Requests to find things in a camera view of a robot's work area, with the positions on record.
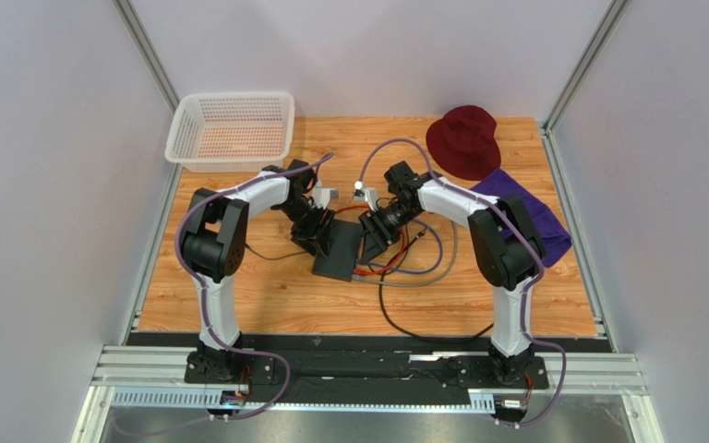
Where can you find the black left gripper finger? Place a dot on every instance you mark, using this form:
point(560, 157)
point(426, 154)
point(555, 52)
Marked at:
point(324, 233)
point(306, 241)

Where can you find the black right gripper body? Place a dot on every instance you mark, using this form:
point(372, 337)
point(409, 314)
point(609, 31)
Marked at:
point(376, 226)

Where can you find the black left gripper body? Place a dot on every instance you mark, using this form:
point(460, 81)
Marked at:
point(309, 222)

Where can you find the black network switch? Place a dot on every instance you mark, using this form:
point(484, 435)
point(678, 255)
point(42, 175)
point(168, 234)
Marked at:
point(339, 265)

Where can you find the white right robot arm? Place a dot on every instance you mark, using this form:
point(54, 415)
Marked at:
point(507, 247)

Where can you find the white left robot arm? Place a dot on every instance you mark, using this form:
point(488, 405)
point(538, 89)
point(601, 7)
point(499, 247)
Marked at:
point(210, 244)

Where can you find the dark red bucket hat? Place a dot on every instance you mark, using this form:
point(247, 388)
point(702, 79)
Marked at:
point(463, 143)

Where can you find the white plastic basket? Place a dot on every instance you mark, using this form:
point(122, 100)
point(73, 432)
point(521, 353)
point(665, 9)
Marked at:
point(231, 132)

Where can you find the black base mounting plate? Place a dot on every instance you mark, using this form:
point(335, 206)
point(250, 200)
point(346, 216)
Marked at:
point(363, 370)

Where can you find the purple cloth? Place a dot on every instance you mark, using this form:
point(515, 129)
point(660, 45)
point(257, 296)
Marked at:
point(556, 239)

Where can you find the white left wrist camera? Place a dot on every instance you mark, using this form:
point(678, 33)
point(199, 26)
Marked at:
point(322, 196)

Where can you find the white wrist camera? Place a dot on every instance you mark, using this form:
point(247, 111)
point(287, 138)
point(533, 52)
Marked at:
point(322, 196)
point(366, 194)

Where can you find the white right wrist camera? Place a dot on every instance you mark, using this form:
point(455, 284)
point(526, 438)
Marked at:
point(366, 194)

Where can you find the aluminium frame rail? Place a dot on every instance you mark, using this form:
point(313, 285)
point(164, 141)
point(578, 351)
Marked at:
point(144, 376)

